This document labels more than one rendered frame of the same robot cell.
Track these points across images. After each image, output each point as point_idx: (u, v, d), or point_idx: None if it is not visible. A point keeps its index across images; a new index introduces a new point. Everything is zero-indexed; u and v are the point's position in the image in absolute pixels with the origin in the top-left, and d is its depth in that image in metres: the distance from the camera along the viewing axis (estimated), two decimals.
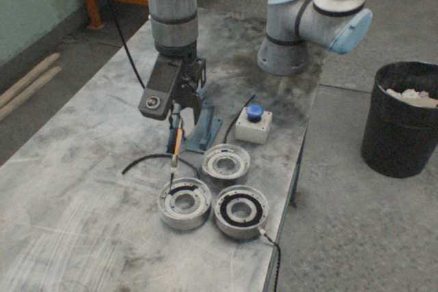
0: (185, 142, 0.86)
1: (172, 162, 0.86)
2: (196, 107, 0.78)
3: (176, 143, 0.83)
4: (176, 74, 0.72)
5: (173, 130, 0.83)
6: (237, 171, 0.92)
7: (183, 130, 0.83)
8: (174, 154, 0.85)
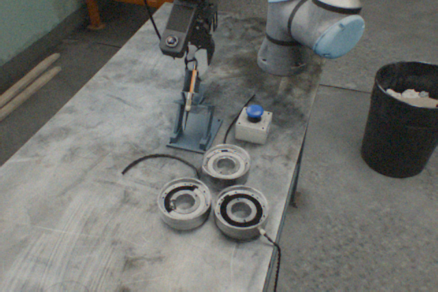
0: (198, 83, 0.96)
1: (187, 100, 0.96)
2: (209, 48, 0.88)
3: (191, 83, 0.93)
4: (192, 16, 0.82)
5: (188, 70, 0.93)
6: (237, 171, 0.92)
7: (197, 71, 0.93)
8: (189, 93, 0.95)
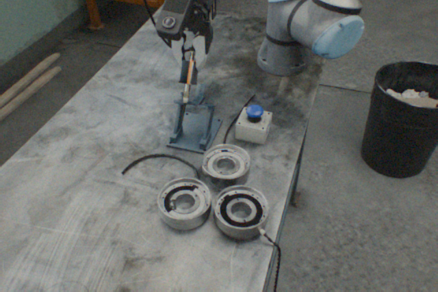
0: (196, 74, 0.93)
1: (184, 92, 0.93)
2: (208, 35, 0.85)
3: (188, 74, 0.90)
4: None
5: (185, 60, 0.90)
6: (237, 171, 0.92)
7: (194, 61, 0.90)
8: (186, 85, 0.92)
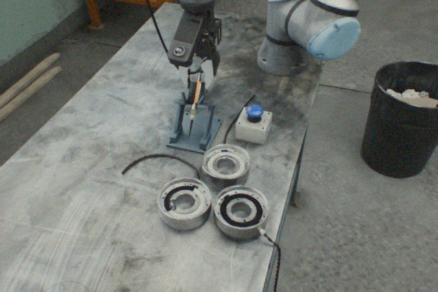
0: (202, 94, 1.01)
1: (191, 110, 1.00)
2: (215, 59, 0.93)
3: (196, 94, 0.98)
4: (198, 29, 0.87)
5: (193, 81, 0.98)
6: (237, 171, 0.92)
7: (201, 82, 0.98)
8: (193, 103, 1.00)
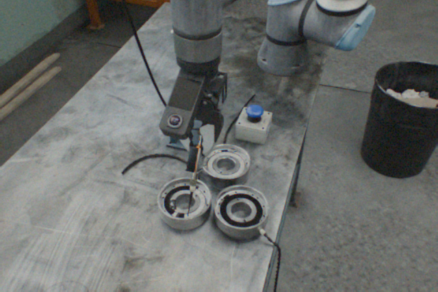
0: (202, 158, 0.83)
1: (191, 180, 0.82)
2: (217, 124, 0.75)
3: None
4: (199, 91, 0.69)
5: (193, 147, 0.80)
6: (237, 171, 0.92)
7: (201, 148, 0.80)
8: (194, 172, 0.82)
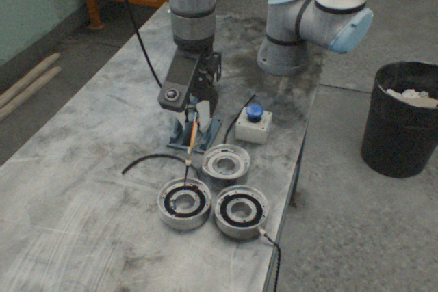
0: (200, 135, 0.88)
1: (187, 154, 0.87)
2: (213, 100, 0.80)
3: (191, 137, 0.85)
4: (195, 68, 0.74)
5: (189, 123, 0.85)
6: (237, 171, 0.92)
7: (198, 124, 0.85)
8: (189, 147, 0.87)
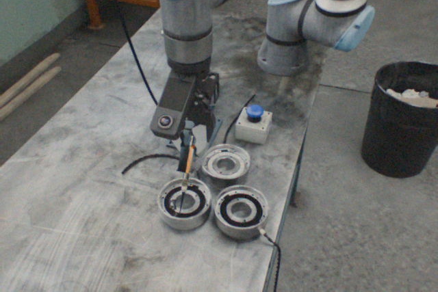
0: (196, 159, 0.83)
1: (183, 180, 0.82)
2: (209, 124, 0.75)
3: (187, 162, 0.80)
4: (190, 91, 0.69)
5: (184, 147, 0.80)
6: (237, 171, 0.92)
7: (194, 148, 0.80)
8: (185, 172, 0.82)
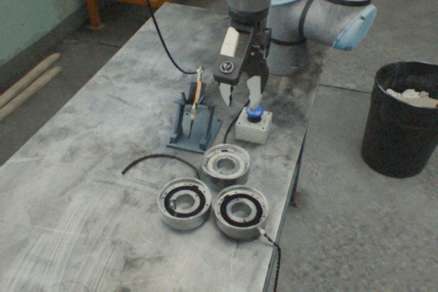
0: (203, 94, 1.01)
1: (191, 110, 1.00)
2: (263, 75, 0.80)
3: (196, 94, 0.98)
4: (249, 40, 0.75)
5: (193, 81, 0.98)
6: (237, 171, 0.92)
7: (201, 83, 0.98)
8: (194, 103, 1.00)
